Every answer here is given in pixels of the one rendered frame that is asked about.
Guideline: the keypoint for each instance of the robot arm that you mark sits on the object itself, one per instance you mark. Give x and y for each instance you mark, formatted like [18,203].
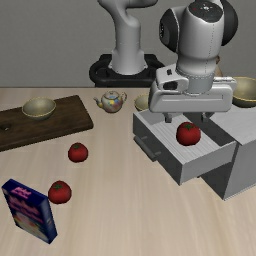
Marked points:
[128,43]

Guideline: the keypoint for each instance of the blue carton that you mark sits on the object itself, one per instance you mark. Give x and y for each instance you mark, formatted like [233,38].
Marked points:
[30,211]

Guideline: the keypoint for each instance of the grey cabinet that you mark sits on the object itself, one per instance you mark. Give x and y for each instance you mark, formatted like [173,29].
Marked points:
[241,156]

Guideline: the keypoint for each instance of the white patterned teapot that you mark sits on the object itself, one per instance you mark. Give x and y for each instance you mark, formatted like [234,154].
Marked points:
[111,101]

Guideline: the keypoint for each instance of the beige bowl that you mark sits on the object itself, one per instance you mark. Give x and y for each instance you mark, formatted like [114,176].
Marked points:
[142,102]
[246,91]
[39,108]

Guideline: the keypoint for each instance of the red tomato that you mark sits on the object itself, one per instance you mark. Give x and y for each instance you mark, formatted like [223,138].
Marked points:
[78,152]
[59,192]
[188,134]

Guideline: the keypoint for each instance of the grey drawer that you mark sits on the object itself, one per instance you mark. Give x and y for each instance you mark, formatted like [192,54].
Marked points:
[186,160]

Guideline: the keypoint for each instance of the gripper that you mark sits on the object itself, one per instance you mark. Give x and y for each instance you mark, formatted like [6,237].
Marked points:
[190,100]

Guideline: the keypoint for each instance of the flat brown board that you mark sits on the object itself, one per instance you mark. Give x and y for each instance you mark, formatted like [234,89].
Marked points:
[66,121]

